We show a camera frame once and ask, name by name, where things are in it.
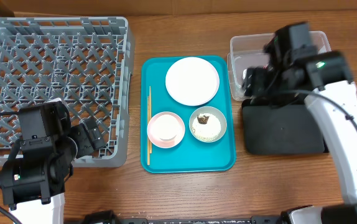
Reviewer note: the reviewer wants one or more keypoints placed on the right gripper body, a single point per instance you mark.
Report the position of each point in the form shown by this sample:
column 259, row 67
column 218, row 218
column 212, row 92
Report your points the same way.
column 251, row 81

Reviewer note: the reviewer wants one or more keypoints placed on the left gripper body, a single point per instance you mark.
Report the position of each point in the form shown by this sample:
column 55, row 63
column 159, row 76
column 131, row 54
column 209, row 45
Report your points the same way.
column 84, row 144

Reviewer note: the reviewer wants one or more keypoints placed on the grey bowl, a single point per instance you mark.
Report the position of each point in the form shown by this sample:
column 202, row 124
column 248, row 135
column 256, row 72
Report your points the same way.
column 214, row 111

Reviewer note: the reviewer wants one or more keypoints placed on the white rice heap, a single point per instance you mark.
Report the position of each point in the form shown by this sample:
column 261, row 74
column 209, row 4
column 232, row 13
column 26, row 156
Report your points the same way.
column 207, row 132

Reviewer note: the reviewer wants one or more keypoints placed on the brown food scrap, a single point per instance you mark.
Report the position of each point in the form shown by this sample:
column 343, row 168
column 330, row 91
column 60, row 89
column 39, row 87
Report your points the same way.
column 202, row 118

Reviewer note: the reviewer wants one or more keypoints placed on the white cup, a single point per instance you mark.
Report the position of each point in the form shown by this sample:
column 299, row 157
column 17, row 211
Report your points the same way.
column 166, row 127

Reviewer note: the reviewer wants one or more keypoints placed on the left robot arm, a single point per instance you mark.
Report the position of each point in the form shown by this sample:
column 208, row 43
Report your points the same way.
column 32, row 180

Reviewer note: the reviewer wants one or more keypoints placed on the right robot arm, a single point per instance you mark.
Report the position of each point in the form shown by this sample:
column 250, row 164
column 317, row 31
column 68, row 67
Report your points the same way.
column 317, row 93

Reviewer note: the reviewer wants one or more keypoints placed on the grey dishwasher rack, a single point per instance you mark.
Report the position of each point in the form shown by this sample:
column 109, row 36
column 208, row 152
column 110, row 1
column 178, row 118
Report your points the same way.
column 87, row 62

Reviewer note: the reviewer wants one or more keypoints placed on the clear plastic bin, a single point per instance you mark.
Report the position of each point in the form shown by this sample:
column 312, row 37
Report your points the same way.
column 247, row 51

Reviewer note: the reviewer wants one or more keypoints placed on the black tray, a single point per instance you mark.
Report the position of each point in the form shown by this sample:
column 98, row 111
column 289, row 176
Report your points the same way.
column 280, row 130

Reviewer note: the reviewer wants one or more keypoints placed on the large white plate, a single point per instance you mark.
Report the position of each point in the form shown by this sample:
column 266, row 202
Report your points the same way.
column 192, row 81

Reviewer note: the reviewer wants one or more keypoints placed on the wooden chopstick left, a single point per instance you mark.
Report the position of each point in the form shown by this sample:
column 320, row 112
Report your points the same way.
column 148, row 130

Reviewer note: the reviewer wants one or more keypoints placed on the wooden chopstick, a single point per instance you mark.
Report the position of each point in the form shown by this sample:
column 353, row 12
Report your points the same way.
column 150, row 115
column 148, row 130

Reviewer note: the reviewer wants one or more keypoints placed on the wooden chopstick right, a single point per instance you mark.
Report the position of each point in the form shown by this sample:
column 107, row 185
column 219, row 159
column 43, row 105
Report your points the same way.
column 150, row 115

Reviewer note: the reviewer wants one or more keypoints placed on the teal plastic tray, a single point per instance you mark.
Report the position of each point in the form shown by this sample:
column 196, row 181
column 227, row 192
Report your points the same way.
column 190, row 155

